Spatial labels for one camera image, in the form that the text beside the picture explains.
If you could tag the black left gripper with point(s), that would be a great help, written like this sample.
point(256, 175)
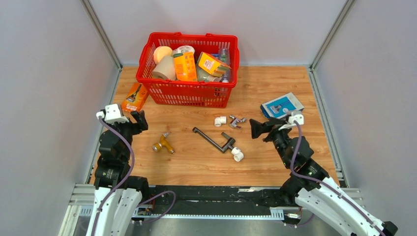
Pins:
point(141, 124)

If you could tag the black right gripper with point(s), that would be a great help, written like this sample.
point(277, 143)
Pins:
point(257, 128)

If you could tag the white plastic pipe fitting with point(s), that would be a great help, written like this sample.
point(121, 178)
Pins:
point(237, 154)

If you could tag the white plastic elbow fitting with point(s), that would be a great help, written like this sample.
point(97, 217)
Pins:
point(219, 121)

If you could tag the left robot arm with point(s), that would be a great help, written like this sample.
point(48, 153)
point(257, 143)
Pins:
point(117, 193)

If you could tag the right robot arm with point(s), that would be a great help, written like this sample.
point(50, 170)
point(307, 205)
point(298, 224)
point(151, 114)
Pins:
point(312, 188)

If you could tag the orange razor box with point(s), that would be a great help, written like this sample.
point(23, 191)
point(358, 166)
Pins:
point(135, 98)

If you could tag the blue white razor box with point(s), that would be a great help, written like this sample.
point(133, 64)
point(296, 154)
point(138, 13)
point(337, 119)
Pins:
point(279, 107)

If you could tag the red plastic shopping basket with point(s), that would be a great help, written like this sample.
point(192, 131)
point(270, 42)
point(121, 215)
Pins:
point(208, 91)

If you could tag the brass yellow faucet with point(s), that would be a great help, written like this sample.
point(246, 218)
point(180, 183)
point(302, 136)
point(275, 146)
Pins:
point(163, 143)

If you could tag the beige paper roll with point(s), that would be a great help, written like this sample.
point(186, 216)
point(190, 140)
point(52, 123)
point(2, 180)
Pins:
point(165, 69)

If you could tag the orange tall box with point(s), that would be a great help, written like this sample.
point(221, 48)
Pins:
point(185, 67)

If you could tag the orange round sponge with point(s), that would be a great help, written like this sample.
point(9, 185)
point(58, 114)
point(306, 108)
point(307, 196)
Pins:
point(160, 52)

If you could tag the orange yellow tilted box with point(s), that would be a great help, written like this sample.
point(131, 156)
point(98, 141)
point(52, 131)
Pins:
point(212, 65)

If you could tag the clear plastic bottle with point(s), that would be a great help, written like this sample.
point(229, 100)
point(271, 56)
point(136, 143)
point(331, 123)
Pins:
point(224, 56)

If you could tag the white tape roll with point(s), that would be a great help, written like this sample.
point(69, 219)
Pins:
point(183, 49)

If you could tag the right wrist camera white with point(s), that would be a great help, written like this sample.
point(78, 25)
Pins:
point(291, 119)

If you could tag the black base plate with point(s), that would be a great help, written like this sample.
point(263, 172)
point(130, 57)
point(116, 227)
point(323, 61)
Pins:
point(219, 200)

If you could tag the white slotted cable duct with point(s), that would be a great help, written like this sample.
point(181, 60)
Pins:
point(274, 214)

